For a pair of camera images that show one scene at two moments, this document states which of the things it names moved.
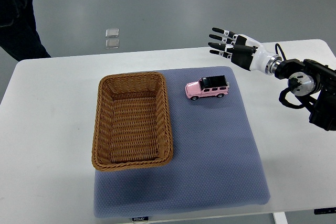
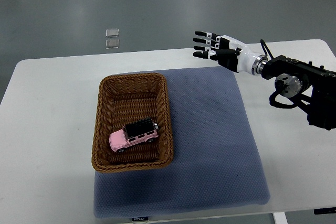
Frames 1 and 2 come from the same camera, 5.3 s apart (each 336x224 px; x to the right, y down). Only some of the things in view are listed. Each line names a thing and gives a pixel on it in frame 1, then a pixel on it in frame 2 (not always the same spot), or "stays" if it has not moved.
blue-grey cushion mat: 214,164 stays
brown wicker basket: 132,127 stays
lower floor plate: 112,43 stays
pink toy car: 211,86 → 133,134
